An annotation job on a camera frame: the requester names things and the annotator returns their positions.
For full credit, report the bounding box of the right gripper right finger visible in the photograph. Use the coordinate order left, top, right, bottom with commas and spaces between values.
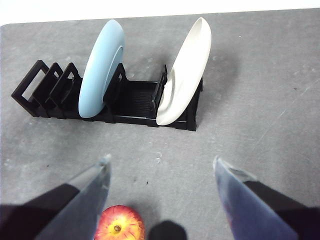
212, 155, 320, 240

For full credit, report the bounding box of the blue plate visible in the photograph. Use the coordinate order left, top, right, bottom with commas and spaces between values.
78, 19, 126, 118

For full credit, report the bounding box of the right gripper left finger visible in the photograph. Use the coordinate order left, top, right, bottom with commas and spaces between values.
0, 153, 112, 240

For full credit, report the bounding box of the beige plate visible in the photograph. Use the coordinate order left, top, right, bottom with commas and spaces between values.
155, 16, 212, 126

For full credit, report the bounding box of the black plate rack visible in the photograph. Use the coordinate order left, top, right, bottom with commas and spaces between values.
11, 59, 204, 132

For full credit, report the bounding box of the red yellow apple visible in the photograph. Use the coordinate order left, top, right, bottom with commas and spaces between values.
94, 204, 146, 240

